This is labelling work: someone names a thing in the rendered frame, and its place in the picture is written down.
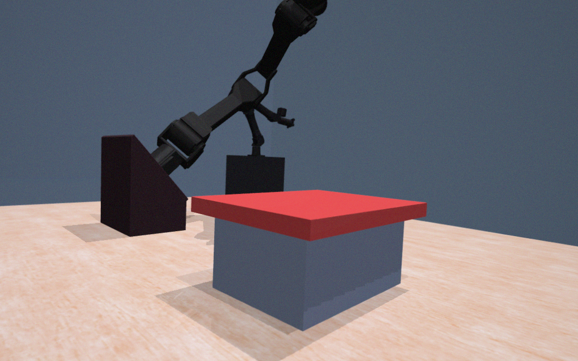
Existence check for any red lid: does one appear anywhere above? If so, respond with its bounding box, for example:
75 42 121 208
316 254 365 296
191 190 427 241

